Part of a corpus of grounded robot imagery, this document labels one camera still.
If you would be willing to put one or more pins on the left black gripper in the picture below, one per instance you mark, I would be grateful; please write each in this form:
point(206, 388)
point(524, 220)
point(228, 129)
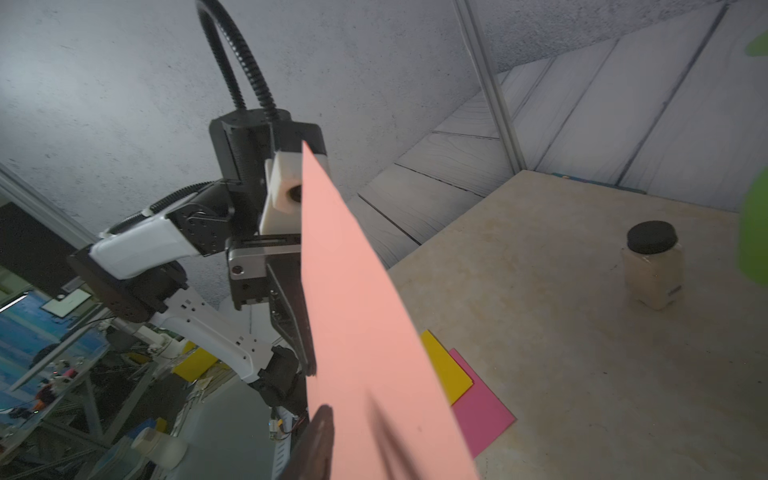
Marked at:
point(270, 266)

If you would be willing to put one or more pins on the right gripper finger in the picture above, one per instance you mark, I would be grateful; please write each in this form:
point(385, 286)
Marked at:
point(312, 458)

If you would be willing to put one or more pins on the salmon pink paper sheet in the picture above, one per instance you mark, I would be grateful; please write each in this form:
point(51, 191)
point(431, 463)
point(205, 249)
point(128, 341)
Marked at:
point(391, 417)

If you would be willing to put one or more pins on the yellow paper sheet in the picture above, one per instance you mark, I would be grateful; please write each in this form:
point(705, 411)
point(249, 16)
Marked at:
point(453, 379)

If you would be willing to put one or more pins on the magenta paper sheet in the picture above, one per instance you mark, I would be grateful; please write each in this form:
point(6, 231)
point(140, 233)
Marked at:
point(480, 414)

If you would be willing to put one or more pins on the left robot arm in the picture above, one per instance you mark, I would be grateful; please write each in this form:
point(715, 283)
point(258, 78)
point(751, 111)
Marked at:
point(252, 214)

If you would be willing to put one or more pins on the white bottle in background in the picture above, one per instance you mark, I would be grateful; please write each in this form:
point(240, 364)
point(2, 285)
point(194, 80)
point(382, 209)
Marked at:
point(164, 450)

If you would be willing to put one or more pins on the wooden block with black cap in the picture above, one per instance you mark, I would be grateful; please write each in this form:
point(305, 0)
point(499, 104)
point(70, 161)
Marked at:
point(653, 263)

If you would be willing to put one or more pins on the green plastic wine glass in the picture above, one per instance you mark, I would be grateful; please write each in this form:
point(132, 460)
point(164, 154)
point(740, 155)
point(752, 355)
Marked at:
point(752, 241)

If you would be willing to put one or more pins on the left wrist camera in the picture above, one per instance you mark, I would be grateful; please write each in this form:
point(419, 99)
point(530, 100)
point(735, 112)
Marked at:
point(281, 212)

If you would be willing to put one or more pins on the left aluminium frame post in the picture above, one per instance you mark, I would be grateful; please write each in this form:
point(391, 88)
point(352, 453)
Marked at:
point(476, 44)

